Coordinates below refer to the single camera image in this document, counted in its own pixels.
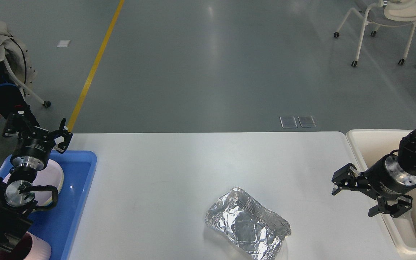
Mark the pink plate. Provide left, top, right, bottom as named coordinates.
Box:
left=3, top=159, right=64, bottom=207

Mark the white plastic bin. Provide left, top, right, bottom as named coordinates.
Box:
left=346, top=129, right=416, bottom=260

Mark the beige jacket on chair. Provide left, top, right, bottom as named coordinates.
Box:
left=0, top=20, right=37, bottom=89

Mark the white chair on casters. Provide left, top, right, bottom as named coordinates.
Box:
left=333, top=0, right=416, bottom=68

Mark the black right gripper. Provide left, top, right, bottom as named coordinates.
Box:
left=331, top=155, right=416, bottom=218

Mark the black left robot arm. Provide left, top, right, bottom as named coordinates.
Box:
left=0, top=110, right=73, bottom=253

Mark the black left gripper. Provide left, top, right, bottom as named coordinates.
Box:
left=2, top=105, right=73, bottom=171

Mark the blue plastic tray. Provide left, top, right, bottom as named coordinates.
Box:
left=0, top=150, right=98, bottom=260

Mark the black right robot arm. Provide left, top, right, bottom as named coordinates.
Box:
left=331, top=129, right=416, bottom=218

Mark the foil tray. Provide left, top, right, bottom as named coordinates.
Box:
left=204, top=187, right=292, bottom=260

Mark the white chair with jacket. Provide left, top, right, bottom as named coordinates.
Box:
left=3, top=57, right=51, bottom=108

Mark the pink ribbed mug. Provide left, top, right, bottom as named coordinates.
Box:
left=0, top=232, right=52, bottom=260

